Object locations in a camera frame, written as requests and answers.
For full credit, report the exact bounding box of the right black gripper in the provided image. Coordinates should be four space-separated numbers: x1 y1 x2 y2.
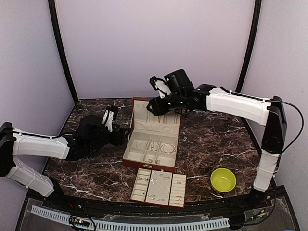
147 91 186 116

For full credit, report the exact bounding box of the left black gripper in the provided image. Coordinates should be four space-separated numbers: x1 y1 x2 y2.
87 123 131 153

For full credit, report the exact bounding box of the red jewelry box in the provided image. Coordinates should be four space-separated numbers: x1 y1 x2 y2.
122 97 181 172

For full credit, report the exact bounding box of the red jewelry tray insert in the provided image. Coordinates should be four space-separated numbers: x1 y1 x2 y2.
130 168 187 208

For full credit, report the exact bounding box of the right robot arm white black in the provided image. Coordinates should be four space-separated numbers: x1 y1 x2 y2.
147 69 304 209

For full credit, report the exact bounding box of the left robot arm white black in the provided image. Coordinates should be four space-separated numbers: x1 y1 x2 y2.
0 115 129 210

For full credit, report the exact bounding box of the silver pearl open bangle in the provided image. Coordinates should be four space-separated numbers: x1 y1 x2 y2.
160 143 177 154

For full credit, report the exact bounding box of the lime green bowl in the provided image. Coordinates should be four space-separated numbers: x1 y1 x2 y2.
210 168 237 193

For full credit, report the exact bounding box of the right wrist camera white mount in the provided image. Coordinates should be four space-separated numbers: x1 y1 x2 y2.
149 76 171 99

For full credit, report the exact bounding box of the white slotted cable duct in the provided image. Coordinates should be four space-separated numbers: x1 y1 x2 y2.
30 205 230 231

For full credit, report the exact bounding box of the right black frame post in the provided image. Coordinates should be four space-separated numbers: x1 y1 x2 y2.
235 0 262 93

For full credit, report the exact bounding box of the black frame post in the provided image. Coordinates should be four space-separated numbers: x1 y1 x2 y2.
235 0 262 93
48 0 79 104

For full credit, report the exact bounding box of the left black frame post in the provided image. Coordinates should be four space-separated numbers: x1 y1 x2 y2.
48 0 79 104

